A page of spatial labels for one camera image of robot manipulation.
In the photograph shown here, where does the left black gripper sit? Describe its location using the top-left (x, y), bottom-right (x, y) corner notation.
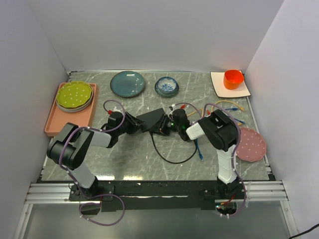
top-left (117, 112), bottom-right (146, 135)

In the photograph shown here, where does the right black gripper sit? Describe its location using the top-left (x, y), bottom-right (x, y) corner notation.
top-left (149, 114), bottom-right (181, 136)

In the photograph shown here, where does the black network switch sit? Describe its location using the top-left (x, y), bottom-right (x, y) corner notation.
top-left (136, 108), bottom-right (165, 132)

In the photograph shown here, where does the black ethernet cable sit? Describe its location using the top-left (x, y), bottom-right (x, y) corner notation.
top-left (149, 131), bottom-right (198, 164)

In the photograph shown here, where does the red ethernet cable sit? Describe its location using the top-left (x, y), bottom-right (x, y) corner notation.
top-left (179, 104), bottom-right (212, 118)

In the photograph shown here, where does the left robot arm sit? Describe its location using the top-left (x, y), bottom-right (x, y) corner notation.
top-left (47, 112), bottom-right (145, 200)

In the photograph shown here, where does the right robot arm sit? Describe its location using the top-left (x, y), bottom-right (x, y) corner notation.
top-left (149, 109), bottom-right (239, 199)

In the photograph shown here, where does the blue patterned saucer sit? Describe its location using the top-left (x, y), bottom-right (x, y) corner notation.
top-left (155, 84), bottom-right (179, 98)

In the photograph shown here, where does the blue white porcelain bowl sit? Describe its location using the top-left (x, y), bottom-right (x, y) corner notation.
top-left (156, 77), bottom-right (178, 94)

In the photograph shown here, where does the dark teal round plate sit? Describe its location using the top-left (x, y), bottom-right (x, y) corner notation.
top-left (110, 71), bottom-right (146, 98)

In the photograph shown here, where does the green dotted plate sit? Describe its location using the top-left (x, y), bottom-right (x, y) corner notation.
top-left (56, 81), bottom-right (93, 109)

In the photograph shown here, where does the grey plate under green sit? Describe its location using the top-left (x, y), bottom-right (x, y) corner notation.
top-left (57, 96), bottom-right (93, 113)

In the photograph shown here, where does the white square plate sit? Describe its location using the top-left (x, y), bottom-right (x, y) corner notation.
top-left (210, 70), bottom-right (251, 98)

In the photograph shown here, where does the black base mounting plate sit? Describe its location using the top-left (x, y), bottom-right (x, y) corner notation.
top-left (69, 180), bottom-right (245, 212)

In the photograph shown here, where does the pink rectangular tray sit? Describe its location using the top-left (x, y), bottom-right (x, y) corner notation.
top-left (44, 83), bottom-right (99, 137)

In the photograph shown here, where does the orange plastic cup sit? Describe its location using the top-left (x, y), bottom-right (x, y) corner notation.
top-left (223, 70), bottom-right (244, 90)

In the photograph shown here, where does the pink dotted plate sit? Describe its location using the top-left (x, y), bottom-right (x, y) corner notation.
top-left (236, 127), bottom-right (267, 162)

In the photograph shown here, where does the aluminium frame rail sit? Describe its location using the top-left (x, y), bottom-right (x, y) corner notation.
top-left (24, 181), bottom-right (288, 204)

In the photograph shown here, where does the black power cord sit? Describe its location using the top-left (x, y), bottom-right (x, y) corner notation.
top-left (289, 223), bottom-right (319, 239)

